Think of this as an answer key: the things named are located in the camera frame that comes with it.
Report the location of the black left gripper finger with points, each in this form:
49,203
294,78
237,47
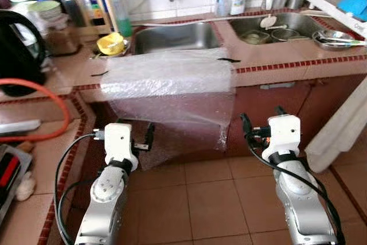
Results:
150,133

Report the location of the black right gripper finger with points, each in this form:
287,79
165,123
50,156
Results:
245,125
280,111

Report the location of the brown cabinet door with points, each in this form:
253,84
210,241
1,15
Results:
255,101

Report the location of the clear bubble wrap sheet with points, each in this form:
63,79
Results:
172,84

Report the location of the white quilted cloth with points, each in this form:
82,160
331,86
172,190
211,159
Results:
338,130

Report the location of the black plastic strip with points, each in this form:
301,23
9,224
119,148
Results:
226,59
98,73

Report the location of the clear glass bowl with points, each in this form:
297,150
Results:
284,34

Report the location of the glass dish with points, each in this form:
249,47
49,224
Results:
252,37

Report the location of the white ladle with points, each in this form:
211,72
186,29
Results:
268,22

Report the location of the steel bowl with cutlery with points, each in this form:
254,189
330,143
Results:
335,39

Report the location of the steel sink basin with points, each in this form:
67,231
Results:
298,22
172,37

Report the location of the white plastic dish rack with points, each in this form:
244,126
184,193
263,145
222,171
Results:
330,12

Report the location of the green dish soap bottle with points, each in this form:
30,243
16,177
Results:
120,15

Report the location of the white plastic stick lighter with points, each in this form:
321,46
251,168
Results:
17,126

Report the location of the blue plastic bowl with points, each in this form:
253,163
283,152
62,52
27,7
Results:
352,4

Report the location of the brown powder jar pink lid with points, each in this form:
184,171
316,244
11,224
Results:
60,38

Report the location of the clear jar orange lid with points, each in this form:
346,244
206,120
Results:
71,4

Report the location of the black electric kettle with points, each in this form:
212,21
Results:
20,55

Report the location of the patterned bowl green lid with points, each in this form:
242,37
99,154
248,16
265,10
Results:
45,8

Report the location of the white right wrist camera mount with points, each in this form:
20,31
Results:
284,133

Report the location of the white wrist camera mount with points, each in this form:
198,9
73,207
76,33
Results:
118,142
284,133

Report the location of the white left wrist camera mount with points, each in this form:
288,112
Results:
118,142

